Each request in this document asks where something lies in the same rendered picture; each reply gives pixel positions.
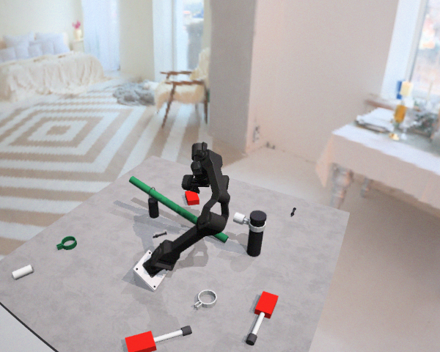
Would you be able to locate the green ring with small tab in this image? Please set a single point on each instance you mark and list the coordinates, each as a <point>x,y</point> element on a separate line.
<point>68,238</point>

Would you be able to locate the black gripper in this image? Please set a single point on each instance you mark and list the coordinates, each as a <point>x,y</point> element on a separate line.
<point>191,184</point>

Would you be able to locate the white metal ring clamp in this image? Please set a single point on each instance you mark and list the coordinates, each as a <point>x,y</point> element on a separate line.
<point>201,304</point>

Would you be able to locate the white cylinder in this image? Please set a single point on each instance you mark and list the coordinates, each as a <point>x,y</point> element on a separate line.
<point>22,271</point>

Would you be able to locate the green cylinder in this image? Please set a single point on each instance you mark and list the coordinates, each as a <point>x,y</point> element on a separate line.
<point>171,205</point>

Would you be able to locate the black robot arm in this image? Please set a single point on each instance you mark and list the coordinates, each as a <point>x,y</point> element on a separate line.
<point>205,162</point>

